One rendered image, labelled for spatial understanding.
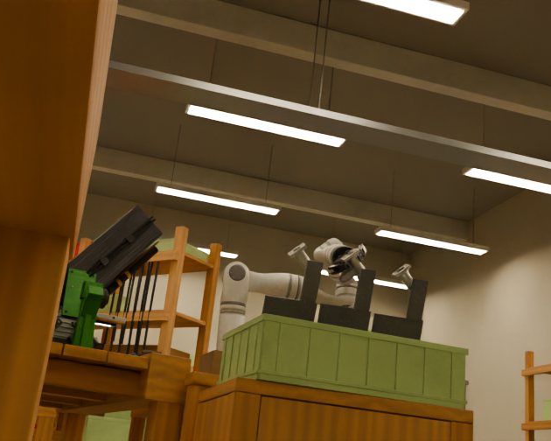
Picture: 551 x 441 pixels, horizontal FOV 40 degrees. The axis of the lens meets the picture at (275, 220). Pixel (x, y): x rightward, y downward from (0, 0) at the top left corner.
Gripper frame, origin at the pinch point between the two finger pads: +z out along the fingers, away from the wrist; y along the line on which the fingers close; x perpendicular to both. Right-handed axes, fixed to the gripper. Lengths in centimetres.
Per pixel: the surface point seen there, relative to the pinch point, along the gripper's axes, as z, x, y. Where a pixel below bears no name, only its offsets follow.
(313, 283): 9.2, -3.8, -14.5
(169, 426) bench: -26, 15, -75
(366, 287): 6.1, 6.9, -2.2
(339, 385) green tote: 23.1, 19.5, -25.4
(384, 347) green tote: 17.7, 20.4, -9.2
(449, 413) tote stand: 21, 45, -5
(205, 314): -374, 55, -57
